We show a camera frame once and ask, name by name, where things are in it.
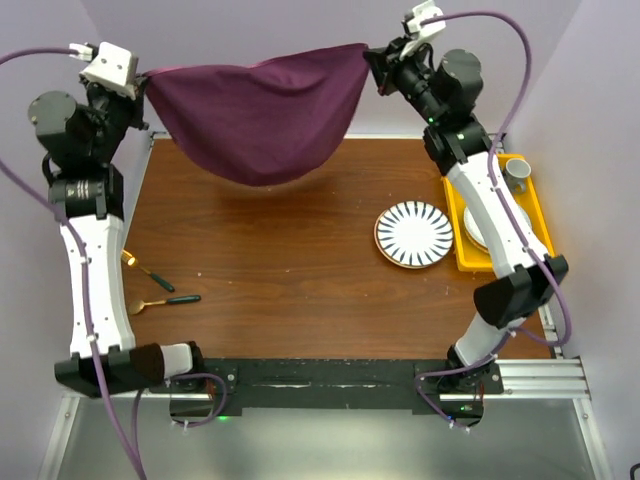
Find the gold fork green handle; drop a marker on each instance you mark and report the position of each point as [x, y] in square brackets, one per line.
[132, 261]

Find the white plate in tray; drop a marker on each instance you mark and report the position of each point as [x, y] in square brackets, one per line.
[472, 231]

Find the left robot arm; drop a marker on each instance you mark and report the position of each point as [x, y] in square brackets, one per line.
[86, 192]

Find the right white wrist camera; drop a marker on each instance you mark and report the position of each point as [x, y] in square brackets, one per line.
[421, 25]

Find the aluminium frame rail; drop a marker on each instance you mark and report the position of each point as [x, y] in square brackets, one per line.
[292, 272]

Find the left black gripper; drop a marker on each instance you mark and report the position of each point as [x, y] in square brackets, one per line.
[134, 106]

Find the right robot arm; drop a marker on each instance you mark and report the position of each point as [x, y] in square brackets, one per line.
[527, 275]

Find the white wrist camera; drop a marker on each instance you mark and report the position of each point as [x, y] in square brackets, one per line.
[108, 65]
[421, 25]

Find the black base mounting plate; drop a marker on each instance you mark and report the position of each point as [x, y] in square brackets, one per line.
[421, 387]

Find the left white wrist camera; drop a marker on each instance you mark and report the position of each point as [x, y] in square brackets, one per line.
[108, 65]

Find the gold spoon green handle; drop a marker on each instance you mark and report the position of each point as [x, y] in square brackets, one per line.
[137, 306]

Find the white grey mug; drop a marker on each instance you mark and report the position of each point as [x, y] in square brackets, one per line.
[516, 172]

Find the purple cloth napkin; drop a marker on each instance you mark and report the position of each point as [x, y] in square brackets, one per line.
[265, 124]

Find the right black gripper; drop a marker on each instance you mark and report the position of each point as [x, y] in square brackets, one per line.
[386, 63]

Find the blue striped white plate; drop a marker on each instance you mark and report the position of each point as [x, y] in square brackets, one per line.
[413, 234]

